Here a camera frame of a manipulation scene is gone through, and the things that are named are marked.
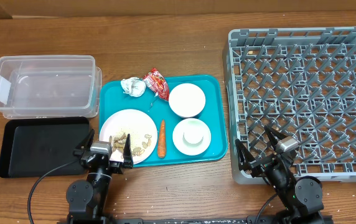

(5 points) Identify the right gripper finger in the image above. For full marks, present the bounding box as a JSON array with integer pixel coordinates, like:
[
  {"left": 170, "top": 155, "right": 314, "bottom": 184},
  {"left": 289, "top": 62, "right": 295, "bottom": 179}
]
[
  {"left": 264, "top": 126, "right": 288, "bottom": 152},
  {"left": 235, "top": 139, "right": 255, "bottom": 171}
]

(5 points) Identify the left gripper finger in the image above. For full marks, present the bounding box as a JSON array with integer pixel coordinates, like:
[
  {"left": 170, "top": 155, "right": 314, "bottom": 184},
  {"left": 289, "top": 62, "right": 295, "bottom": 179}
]
[
  {"left": 123, "top": 134, "right": 133, "bottom": 169},
  {"left": 73, "top": 129, "right": 95, "bottom": 156}
]

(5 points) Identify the pink plate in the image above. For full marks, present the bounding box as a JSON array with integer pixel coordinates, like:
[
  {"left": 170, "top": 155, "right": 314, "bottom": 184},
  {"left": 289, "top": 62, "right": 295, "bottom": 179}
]
[{"left": 99, "top": 109, "right": 158, "bottom": 164}]

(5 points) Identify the orange carrot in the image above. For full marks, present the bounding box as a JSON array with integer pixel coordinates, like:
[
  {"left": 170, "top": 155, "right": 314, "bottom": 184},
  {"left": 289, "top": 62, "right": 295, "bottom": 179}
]
[{"left": 157, "top": 120, "right": 166, "bottom": 159}]

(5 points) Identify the white cup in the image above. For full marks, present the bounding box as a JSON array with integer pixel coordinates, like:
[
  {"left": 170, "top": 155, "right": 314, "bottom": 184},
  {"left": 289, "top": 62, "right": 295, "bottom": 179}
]
[{"left": 184, "top": 127, "right": 204, "bottom": 144}]

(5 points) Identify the white bowl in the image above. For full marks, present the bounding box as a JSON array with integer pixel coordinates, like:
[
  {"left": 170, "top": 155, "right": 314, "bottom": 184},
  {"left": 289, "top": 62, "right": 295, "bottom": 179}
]
[{"left": 172, "top": 118, "right": 212, "bottom": 156}]

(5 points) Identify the white napkin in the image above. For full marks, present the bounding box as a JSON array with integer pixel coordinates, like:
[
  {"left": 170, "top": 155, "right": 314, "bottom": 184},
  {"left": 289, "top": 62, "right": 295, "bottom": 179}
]
[{"left": 120, "top": 77, "right": 147, "bottom": 98}]

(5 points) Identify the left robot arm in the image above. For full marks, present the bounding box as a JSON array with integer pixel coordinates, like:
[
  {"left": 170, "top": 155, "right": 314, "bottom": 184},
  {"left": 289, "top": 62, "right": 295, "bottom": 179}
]
[{"left": 27, "top": 129, "right": 133, "bottom": 224}]

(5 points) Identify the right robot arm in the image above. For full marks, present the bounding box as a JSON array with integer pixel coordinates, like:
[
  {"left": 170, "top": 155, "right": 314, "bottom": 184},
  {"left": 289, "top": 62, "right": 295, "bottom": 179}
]
[{"left": 235, "top": 126, "right": 332, "bottom": 223}]

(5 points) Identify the peanut pile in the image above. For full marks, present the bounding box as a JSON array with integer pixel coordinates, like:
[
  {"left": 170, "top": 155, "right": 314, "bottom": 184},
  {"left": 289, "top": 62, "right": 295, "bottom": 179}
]
[{"left": 109, "top": 133, "right": 152, "bottom": 157}]

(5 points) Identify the black tray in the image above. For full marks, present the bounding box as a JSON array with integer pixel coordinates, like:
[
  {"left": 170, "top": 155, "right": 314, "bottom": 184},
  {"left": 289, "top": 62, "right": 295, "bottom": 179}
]
[{"left": 0, "top": 117, "right": 91, "bottom": 178}]

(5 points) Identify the teal serving tray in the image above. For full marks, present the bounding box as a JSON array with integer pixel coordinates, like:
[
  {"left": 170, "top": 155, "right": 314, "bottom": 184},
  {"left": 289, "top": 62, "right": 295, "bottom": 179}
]
[{"left": 99, "top": 75, "right": 228, "bottom": 167}]

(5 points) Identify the grey dish rack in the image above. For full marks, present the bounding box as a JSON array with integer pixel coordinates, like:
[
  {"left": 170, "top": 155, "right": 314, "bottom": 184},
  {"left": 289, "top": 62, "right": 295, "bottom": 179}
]
[{"left": 223, "top": 27, "right": 356, "bottom": 182}]

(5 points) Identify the red snack wrapper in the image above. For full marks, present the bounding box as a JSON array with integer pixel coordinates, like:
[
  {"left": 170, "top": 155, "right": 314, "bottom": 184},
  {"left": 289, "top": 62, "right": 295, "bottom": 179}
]
[{"left": 143, "top": 68, "right": 170, "bottom": 101}]

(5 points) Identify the clear plastic bin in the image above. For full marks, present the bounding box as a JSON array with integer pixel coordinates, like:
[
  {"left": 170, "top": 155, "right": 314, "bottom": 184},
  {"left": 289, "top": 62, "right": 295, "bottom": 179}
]
[{"left": 0, "top": 55, "right": 102, "bottom": 119}]

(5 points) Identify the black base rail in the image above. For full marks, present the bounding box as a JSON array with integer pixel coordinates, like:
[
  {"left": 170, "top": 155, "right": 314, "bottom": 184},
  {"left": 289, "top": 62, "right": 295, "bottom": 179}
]
[{"left": 56, "top": 215, "right": 334, "bottom": 224}]

